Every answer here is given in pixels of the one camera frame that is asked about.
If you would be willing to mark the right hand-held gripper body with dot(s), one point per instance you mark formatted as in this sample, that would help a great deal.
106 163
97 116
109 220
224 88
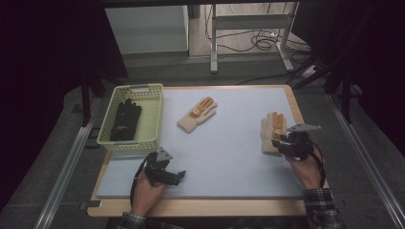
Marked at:
301 144

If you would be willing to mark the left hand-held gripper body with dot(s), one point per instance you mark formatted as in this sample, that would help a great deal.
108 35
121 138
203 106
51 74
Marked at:
157 170

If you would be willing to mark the beige knit glove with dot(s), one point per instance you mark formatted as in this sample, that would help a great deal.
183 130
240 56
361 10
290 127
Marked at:
191 122
267 135

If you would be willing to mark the light green plastic basket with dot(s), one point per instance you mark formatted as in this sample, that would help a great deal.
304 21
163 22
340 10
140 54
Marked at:
150 127

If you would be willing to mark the black glove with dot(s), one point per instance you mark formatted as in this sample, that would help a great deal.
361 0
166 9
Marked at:
125 120

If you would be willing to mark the person's right hand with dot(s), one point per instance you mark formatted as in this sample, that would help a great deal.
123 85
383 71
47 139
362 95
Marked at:
309 171

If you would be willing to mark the person's left hand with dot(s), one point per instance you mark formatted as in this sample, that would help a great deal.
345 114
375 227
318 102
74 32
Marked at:
144 197

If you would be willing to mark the wooden table board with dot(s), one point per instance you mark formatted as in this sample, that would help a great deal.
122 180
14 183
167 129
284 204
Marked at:
207 208

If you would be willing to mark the light blue table mat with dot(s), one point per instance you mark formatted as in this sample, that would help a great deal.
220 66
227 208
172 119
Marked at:
223 152

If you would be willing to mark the dark curtain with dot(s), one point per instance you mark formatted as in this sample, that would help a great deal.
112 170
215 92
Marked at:
375 63
38 63

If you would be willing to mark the white cabinet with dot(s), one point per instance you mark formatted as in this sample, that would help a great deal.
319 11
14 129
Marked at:
146 28

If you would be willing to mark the aluminium rail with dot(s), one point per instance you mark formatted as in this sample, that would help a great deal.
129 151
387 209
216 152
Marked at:
366 165
63 178

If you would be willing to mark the grey metal desk frame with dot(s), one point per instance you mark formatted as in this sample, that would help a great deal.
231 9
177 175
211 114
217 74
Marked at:
251 22

